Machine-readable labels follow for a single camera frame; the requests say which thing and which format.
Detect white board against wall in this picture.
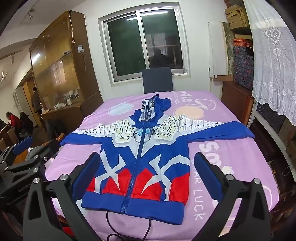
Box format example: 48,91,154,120
208,21,228,79

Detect black cable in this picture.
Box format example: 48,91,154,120
105,210,153,241

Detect brown wooden side cabinet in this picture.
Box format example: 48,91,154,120
221,81,254,126

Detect person in red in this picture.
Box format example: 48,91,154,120
6,111,23,134

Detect aluminium sliding window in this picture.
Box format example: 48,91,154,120
98,2,189,85

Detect wooden glass display cabinet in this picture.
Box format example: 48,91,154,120
29,10,103,132

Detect pink printed bed sheet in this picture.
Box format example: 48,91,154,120
46,91,279,240

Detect stacked patterned boxes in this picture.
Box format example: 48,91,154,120
233,38,254,90

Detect white lace curtain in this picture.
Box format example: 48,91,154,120
244,0,295,125

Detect dark blue chair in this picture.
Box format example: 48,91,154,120
142,67,174,94

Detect standing person in grey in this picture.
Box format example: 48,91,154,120
32,87,42,115

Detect cardboard boxes on shelf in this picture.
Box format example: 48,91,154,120
225,4,249,29

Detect blue red white hooded jacket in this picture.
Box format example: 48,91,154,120
62,95,253,225

